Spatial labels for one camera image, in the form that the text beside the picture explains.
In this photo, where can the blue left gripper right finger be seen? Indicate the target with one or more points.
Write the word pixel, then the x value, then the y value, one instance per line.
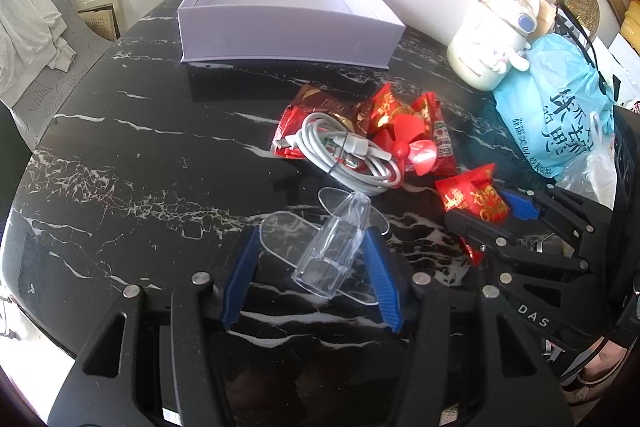
pixel 385 278

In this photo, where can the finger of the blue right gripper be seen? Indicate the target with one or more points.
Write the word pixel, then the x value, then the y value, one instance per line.
pixel 462 223
pixel 521 204

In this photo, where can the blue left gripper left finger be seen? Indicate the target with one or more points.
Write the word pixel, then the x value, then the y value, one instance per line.
pixel 242 266

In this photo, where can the small red gold packet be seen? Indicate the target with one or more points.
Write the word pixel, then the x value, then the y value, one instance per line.
pixel 473 192

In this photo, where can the red ketchup sachet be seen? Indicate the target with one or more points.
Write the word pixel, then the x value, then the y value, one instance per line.
pixel 430 110

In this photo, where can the dark red snack packet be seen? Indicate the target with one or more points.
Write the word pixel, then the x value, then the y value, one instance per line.
pixel 354 116

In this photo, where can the red gold candy packet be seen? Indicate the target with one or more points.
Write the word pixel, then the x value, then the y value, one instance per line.
pixel 385 108

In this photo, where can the person's right hand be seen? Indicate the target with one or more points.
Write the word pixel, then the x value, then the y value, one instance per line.
pixel 594 379

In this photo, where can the white plastic bag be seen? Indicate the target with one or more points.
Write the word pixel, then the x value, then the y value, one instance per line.
pixel 592 174

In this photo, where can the blue plastic bag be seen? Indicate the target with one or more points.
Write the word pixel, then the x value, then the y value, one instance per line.
pixel 548 107

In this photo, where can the woven round basket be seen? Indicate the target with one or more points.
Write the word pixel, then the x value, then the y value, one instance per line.
pixel 587 12

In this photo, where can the grey armchair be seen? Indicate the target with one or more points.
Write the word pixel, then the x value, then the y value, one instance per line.
pixel 33 112

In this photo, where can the open lavender gift box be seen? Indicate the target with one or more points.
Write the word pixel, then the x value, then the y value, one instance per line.
pixel 353 32

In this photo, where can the grey cloth on chair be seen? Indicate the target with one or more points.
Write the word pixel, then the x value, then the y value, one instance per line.
pixel 31 40

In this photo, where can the wooden picture frame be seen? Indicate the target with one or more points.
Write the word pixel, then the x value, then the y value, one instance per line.
pixel 104 17

